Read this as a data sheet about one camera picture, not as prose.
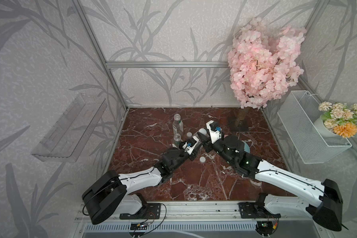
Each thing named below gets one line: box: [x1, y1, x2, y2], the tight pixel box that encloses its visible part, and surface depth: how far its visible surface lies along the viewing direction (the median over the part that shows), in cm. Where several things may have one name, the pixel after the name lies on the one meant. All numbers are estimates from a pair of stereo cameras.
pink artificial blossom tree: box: [227, 16, 307, 132], surface depth 67 cm
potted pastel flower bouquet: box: [313, 101, 357, 139], surface depth 56 cm
